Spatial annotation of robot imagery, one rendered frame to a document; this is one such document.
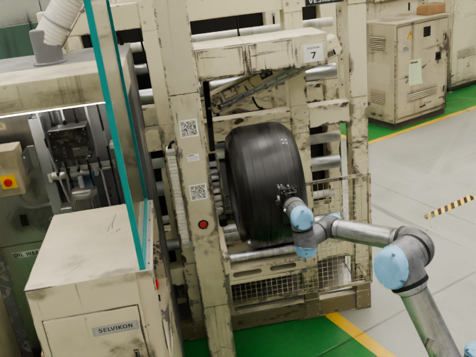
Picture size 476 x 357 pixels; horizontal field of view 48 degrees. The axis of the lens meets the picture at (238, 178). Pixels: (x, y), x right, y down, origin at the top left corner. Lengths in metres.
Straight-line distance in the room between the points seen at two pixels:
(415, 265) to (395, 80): 5.05
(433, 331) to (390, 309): 1.88
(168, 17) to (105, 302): 1.08
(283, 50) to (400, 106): 4.34
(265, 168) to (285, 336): 1.46
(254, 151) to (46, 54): 0.99
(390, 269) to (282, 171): 0.74
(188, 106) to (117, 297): 0.85
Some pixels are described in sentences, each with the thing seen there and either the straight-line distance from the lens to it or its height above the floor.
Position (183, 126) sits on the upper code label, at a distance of 2.24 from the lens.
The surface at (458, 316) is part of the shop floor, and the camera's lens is 3.60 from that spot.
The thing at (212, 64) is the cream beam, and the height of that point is 1.71.
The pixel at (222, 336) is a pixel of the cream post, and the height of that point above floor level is 0.44.
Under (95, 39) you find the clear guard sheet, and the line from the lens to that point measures 1.51.
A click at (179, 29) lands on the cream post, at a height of 1.91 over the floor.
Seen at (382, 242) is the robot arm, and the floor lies 1.23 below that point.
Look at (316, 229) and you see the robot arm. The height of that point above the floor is 1.22.
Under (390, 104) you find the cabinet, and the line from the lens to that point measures 6.71.
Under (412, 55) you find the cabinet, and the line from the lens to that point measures 6.73.
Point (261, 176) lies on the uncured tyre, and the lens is 2.18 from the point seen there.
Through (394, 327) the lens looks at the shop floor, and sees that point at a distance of 3.46.
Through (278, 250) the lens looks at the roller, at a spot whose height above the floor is 0.91.
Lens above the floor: 2.15
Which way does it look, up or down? 22 degrees down
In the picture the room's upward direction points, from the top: 7 degrees counter-clockwise
